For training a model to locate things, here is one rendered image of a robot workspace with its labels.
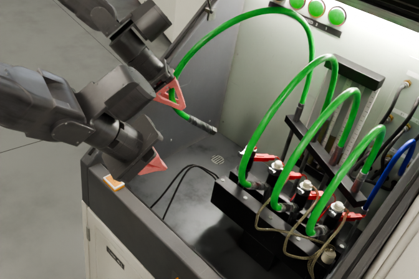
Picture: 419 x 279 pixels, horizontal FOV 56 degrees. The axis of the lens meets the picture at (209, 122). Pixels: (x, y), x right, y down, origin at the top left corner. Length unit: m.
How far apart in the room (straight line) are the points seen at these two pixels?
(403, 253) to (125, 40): 0.68
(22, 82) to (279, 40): 0.82
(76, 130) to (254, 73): 0.81
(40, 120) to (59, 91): 0.05
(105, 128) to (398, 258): 0.61
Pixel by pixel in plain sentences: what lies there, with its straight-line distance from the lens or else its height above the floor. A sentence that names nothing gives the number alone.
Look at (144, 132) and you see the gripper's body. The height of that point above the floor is 1.29.
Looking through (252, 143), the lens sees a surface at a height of 1.24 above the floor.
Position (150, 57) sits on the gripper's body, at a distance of 0.82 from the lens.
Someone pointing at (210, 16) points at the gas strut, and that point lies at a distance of 1.11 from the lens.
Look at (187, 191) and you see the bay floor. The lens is 1.19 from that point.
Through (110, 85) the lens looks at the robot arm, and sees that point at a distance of 0.54.
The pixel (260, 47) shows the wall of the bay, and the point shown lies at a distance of 1.21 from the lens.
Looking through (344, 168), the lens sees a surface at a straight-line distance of 0.71.
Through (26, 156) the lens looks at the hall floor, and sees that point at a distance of 2.60.
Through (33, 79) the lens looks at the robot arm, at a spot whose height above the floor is 1.43.
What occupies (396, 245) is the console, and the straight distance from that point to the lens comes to 0.88.
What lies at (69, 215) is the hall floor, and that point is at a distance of 2.23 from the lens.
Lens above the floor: 1.69
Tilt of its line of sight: 35 degrees down
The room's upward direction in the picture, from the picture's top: 11 degrees clockwise
